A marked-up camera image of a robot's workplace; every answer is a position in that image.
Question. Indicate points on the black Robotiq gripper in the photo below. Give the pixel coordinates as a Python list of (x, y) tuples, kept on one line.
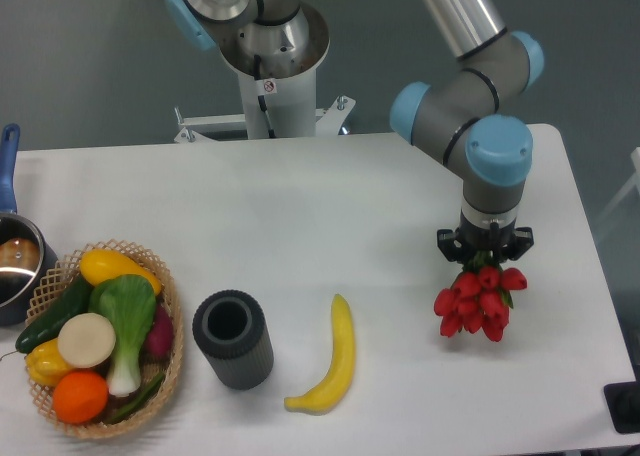
[(510, 242)]

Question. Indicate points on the red tulip bouquet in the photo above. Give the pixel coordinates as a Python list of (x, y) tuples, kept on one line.
[(479, 299)]

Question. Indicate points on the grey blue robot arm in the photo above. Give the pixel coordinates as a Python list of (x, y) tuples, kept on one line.
[(459, 125)]

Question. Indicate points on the black device at edge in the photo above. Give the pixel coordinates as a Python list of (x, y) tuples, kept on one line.
[(623, 405)]

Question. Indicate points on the yellow banana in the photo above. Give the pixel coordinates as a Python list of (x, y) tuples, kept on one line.
[(333, 387)]

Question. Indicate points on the dark grey ribbed vase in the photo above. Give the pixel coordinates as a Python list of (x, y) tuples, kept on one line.
[(230, 329)]

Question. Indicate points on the purple sweet potato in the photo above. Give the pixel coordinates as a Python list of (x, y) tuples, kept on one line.
[(159, 340)]

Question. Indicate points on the green bean pod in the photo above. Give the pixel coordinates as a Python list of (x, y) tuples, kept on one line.
[(142, 397)]

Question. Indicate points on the green bok choy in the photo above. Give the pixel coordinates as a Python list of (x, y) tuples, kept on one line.
[(128, 302)]

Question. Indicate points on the yellow squash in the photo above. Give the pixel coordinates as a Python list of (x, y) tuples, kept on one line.
[(101, 265)]

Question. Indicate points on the white round radish slice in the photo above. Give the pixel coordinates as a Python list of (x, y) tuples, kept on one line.
[(86, 340)]

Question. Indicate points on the green cucumber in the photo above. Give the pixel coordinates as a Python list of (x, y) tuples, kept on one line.
[(73, 301)]

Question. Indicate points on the woven wicker basket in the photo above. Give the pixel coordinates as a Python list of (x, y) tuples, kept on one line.
[(55, 281)]

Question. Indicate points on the orange fruit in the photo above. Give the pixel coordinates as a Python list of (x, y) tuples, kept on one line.
[(80, 396)]

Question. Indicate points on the yellow bell pepper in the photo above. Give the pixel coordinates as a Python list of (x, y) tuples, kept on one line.
[(45, 365)]

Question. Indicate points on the white metal base frame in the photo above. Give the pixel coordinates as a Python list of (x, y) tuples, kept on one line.
[(210, 123)]

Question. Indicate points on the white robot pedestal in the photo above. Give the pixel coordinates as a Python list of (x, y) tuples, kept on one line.
[(276, 69)]

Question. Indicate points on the blue handled saucepan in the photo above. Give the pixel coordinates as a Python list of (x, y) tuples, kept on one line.
[(25, 255)]

